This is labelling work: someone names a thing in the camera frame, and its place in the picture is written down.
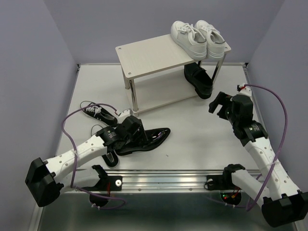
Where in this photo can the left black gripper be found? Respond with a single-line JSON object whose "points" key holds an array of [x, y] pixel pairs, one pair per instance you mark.
{"points": [[140, 134]]}

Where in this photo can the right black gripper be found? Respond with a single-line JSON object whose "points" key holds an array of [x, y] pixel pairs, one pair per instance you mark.
{"points": [[222, 98]]}

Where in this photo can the black loafer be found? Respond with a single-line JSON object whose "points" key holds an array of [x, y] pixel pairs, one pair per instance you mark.
{"points": [[198, 77], [155, 137]]}

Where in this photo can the white sneaker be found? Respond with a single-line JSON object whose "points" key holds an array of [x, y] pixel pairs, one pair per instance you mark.
{"points": [[215, 41], [190, 39]]}

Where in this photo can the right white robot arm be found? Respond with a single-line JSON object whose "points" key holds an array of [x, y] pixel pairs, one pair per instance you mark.
{"points": [[280, 199]]}

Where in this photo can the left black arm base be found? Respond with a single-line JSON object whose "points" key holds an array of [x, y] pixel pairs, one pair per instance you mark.
{"points": [[100, 193]]}

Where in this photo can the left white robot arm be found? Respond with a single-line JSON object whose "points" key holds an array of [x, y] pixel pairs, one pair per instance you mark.
{"points": [[44, 179]]}

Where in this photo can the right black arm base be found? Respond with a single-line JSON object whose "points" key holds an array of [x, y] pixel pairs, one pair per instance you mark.
{"points": [[229, 193]]}

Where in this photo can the black canvas sneaker near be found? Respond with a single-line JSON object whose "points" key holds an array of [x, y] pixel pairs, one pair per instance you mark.
{"points": [[111, 158]]}

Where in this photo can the black canvas sneaker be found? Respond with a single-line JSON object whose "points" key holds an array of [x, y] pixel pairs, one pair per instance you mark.
{"points": [[111, 158], [99, 113]]}

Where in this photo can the black canvas sneaker far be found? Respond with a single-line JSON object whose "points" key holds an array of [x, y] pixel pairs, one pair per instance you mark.
{"points": [[99, 113]]}

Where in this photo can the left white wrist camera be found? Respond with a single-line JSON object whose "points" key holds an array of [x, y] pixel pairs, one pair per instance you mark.
{"points": [[123, 114]]}

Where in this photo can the aluminium mounting rail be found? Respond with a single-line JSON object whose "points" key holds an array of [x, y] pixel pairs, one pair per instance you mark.
{"points": [[161, 181]]}

